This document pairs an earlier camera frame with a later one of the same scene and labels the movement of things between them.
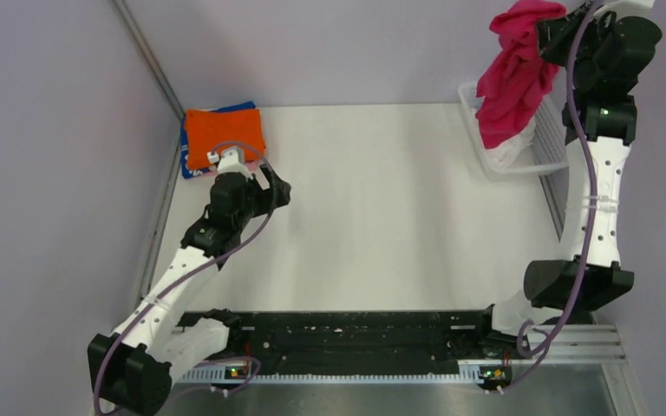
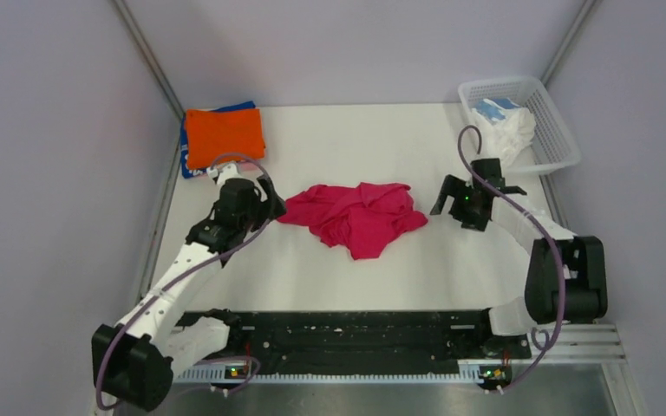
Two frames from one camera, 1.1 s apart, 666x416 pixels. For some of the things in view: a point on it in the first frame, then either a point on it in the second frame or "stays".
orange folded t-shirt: [208, 131] stays
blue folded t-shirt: [186, 171] stays
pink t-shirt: [518, 78] -> [355, 217]
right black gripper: [553, 31] -> [455, 187]
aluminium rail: [575, 344] stays
